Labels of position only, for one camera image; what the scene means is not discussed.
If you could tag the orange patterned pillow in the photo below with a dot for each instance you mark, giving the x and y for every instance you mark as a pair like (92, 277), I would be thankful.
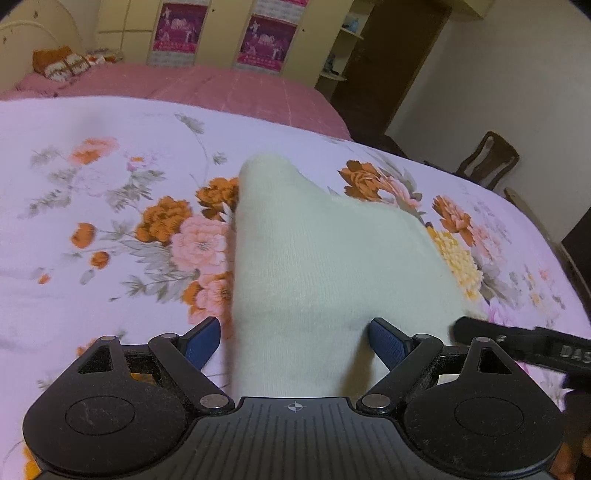
(62, 64)

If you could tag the cream wardrobe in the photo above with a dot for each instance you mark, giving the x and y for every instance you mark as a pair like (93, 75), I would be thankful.
(221, 27)

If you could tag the dark item on shelf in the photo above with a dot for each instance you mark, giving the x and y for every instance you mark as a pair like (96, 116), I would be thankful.
(331, 67)

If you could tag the dark cabinet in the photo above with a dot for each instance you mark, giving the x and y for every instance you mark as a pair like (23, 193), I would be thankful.
(579, 249)

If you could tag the patterned folded cloth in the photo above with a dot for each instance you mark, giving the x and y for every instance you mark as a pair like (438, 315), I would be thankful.
(104, 57)

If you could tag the purple wall poster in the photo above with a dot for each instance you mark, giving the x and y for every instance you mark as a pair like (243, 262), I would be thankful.
(281, 2)
(179, 27)
(267, 44)

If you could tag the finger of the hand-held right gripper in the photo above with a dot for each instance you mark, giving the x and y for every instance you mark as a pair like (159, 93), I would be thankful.
(489, 333)

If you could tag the cream round headboard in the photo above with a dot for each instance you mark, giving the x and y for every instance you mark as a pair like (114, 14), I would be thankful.
(27, 32)

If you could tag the blue item on shelf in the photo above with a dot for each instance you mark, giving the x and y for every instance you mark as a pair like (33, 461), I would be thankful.
(353, 23)

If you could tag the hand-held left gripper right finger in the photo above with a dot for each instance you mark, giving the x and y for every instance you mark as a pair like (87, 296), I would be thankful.
(388, 342)

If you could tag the floral lilac bedsheet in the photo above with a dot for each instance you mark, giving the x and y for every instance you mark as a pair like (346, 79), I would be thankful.
(92, 258)

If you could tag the cream corner shelf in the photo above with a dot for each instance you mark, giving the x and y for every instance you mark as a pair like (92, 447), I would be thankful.
(344, 46)

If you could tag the pink checked bed cover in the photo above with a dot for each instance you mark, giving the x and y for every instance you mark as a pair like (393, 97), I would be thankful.
(207, 85)

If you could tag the pale cream knit garment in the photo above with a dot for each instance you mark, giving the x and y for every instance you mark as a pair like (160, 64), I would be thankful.
(314, 258)

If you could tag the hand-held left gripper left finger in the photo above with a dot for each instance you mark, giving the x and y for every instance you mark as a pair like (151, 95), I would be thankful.
(203, 342)

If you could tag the wooden chair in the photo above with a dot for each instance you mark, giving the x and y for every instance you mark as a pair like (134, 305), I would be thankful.
(489, 157)

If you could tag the dark wooden door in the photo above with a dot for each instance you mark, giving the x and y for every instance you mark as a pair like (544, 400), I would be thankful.
(392, 64)

